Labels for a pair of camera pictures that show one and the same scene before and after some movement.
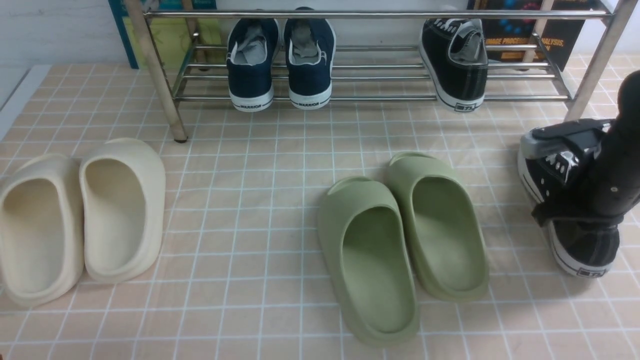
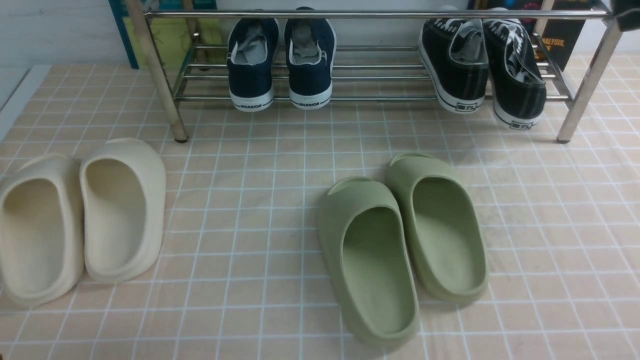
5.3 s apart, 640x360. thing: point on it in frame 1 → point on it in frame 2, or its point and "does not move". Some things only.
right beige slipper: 123,187 does not move
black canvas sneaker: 591,250 → 517,76
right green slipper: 447,248 does not move
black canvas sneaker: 455,53 does not move
